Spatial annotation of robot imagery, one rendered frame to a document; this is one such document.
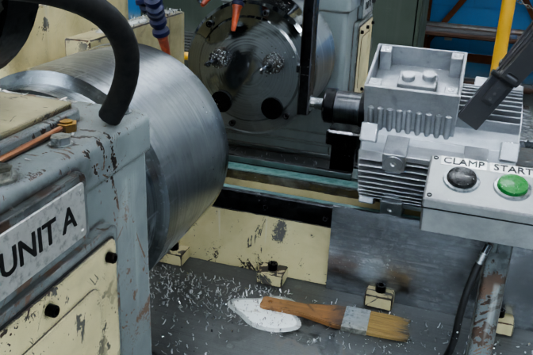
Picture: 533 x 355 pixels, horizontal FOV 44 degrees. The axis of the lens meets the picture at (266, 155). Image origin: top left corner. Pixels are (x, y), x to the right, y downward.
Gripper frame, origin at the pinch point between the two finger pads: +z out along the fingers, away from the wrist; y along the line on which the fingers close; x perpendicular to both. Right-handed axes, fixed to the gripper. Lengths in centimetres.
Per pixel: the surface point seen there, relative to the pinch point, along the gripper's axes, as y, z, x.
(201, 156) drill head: 23.1, 17.6, -22.8
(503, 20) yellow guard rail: -226, 14, 19
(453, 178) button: 19.1, 4.3, -0.3
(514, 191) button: 19.5, 1.5, 4.9
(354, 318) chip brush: 9.1, 31.8, 4.3
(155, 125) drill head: 29.3, 14.4, -27.4
